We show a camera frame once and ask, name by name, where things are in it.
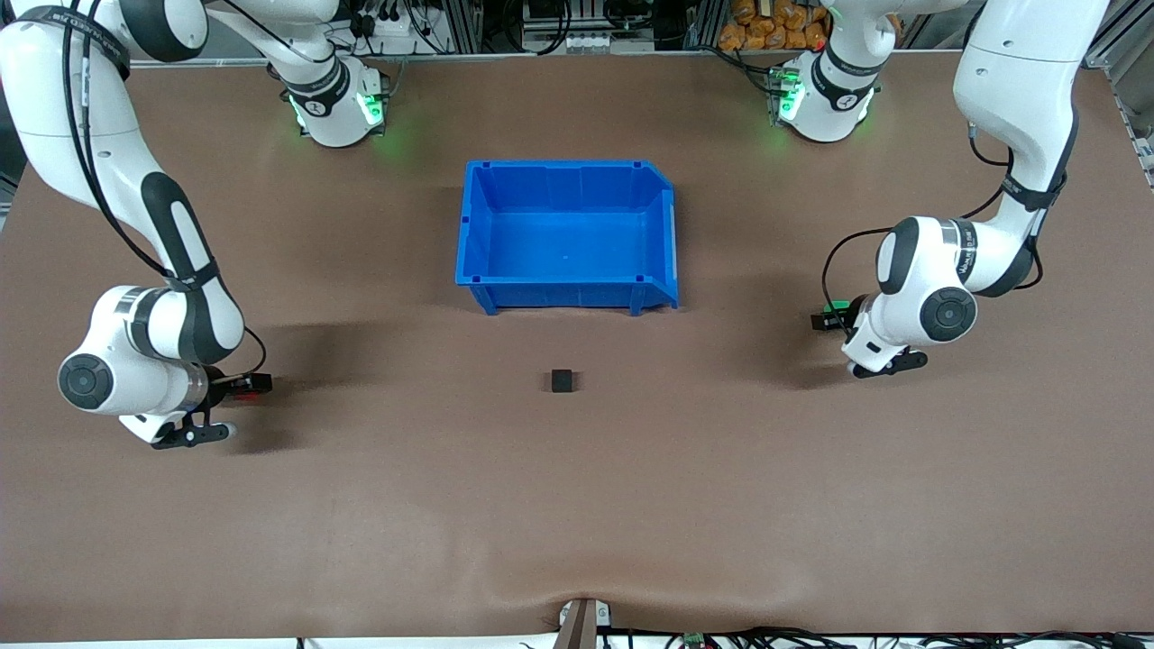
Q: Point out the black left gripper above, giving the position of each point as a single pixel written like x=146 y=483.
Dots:
x=846 y=315

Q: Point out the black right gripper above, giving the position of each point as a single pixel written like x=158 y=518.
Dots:
x=219 y=382

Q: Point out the small green cube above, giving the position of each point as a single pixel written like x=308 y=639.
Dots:
x=841 y=307

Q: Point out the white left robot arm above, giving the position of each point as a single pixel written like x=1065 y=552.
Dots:
x=1019 y=90

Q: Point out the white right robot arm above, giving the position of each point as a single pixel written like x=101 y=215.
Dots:
x=54 y=108

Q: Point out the small black cube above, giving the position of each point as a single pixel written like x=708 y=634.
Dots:
x=562 y=381

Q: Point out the brown table mat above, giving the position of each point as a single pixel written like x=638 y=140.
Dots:
x=361 y=496

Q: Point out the blue plastic storage bin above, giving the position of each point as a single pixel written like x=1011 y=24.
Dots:
x=568 y=243

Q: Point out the orange snack bag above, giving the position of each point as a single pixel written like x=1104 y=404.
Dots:
x=771 y=25

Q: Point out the green terminal connector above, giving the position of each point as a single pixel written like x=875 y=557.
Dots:
x=694 y=640

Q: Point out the white power strip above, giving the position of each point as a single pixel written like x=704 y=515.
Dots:
x=392 y=27

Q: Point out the aluminium frame strut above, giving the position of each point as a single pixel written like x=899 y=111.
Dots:
x=1122 y=41

